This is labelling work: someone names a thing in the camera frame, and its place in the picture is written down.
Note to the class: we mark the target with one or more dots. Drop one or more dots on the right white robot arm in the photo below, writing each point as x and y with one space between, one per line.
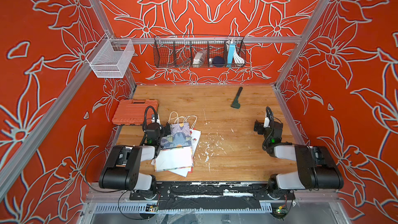
316 168

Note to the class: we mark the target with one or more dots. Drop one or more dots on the dark blue round object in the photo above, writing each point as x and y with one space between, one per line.
218 61

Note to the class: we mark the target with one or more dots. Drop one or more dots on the colourful patterned paper bag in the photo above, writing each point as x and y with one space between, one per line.
177 146

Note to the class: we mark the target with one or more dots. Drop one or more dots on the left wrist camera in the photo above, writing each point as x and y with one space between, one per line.
155 118

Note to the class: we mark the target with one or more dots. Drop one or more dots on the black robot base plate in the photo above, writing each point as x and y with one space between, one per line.
215 194

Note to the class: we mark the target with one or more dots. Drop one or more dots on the black wire wall basket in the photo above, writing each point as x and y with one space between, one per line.
178 51

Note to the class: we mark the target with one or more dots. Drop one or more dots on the white happy day paper bag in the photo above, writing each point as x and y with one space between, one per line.
194 140

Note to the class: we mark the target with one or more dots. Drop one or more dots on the white wire mesh basket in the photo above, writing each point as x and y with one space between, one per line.
111 58

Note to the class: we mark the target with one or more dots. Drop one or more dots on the orange plastic tool case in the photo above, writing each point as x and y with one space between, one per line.
131 112

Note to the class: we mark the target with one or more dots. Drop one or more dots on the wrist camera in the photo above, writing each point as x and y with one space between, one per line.
155 118
266 122

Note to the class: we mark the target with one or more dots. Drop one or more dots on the dark green wrench tool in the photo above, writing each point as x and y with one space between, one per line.
235 104

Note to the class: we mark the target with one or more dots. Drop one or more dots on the silver packet in basket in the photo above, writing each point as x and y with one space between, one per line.
199 59

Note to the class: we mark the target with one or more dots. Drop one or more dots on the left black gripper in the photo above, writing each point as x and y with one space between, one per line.
165 130

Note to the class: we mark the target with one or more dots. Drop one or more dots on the white slotted cable duct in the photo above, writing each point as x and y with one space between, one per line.
151 208

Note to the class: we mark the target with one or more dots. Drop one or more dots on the light blue box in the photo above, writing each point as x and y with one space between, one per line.
231 50

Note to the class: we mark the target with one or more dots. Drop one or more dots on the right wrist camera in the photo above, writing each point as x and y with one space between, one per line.
266 122

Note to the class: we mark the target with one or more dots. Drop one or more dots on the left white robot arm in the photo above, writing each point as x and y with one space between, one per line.
122 167

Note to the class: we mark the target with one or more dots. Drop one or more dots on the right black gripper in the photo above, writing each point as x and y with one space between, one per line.
260 127

